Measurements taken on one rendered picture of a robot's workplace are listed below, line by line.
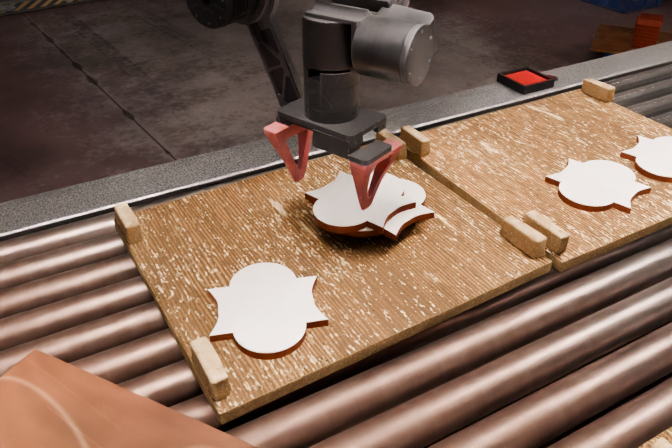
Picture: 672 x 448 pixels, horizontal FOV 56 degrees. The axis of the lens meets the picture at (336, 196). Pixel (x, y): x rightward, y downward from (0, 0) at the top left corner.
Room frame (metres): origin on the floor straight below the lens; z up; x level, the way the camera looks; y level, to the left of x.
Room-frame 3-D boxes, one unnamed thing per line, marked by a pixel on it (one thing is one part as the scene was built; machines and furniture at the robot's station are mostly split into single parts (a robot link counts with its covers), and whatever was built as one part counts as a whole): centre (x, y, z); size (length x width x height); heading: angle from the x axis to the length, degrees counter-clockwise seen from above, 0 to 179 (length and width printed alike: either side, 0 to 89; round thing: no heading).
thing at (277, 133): (0.63, 0.03, 1.05); 0.07 x 0.07 x 0.09; 52
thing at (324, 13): (0.60, 0.00, 1.19); 0.07 x 0.06 x 0.07; 57
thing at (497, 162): (0.82, -0.35, 0.93); 0.41 x 0.35 x 0.02; 119
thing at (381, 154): (0.58, -0.02, 1.05); 0.07 x 0.07 x 0.09; 52
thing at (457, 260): (0.61, 0.02, 0.93); 0.41 x 0.35 x 0.02; 121
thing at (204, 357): (0.40, 0.11, 0.95); 0.06 x 0.02 x 0.03; 31
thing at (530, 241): (0.60, -0.22, 0.95); 0.06 x 0.02 x 0.03; 31
